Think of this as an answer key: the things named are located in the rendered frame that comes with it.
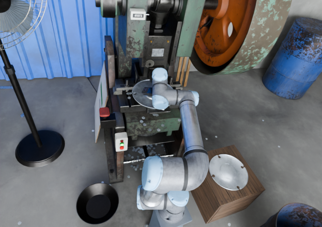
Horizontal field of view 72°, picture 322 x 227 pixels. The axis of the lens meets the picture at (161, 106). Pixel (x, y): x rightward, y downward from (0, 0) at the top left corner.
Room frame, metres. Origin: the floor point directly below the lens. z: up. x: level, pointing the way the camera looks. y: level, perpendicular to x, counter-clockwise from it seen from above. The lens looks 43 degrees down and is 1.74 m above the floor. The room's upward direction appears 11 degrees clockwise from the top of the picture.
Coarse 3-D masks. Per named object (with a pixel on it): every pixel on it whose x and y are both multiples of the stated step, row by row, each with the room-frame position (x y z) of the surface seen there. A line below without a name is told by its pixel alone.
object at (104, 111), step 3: (102, 108) 0.92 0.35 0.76; (105, 108) 0.92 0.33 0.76; (108, 108) 0.93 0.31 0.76; (99, 111) 0.89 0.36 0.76; (102, 111) 0.90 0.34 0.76; (105, 111) 0.90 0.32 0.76; (108, 111) 0.91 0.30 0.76; (102, 114) 0.87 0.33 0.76; (105, 114) 0.88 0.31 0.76; (108, 114) 0.88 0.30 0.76
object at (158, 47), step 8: (152, 32) 1.19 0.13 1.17; (160, 32) 1.21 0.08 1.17; (168, 32) 1.23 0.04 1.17; (152, 40) 1.15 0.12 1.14; (160, 40) 1.16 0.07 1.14; (168, 40) 1.18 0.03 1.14; (152, 48) 1.15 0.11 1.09; (160, 48) 1.17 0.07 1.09; (168, 48) 1.19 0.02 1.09; (152, 56) 1.15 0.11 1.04; (160, 56) 1.17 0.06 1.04; (168, 56) 1.19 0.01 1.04; (152, 64) 1.14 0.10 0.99; (160, 64) 1.17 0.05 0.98; (144, 72) 1.14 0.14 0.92
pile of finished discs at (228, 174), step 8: (216, 160) 0.99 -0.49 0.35; (224, 160) 1.01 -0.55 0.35; (232, 160) 1.02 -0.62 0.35; (216, 168) 0.93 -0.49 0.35; (224, 168) 0.94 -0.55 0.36; (232, 168) 0.95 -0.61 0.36; (240, 168) 0.97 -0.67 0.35; (216, 176) 0.86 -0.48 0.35; (224, 176) 0.87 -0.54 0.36; (232, 176) 0.88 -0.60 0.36; (240, 176) 0.90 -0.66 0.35; (224, 184) 0.81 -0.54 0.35; (232, 184) 0.82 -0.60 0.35; (240, 184) 0.83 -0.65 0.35
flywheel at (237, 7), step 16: (224, 0) 1.31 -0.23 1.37; (240, 0) 1.22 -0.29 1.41; (208, 16) 1.50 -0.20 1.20; (224, 16) 1.30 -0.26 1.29; (240, 16) 1.18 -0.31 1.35; (208, 32) 1.41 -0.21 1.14; (224, 32) 1.27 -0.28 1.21; (240, 32) 1.08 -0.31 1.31; (208, 48) 1.36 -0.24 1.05; (224, 48) 1.21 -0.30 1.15; (208, 64) 1.24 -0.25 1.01; (224, 64) 1.12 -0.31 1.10
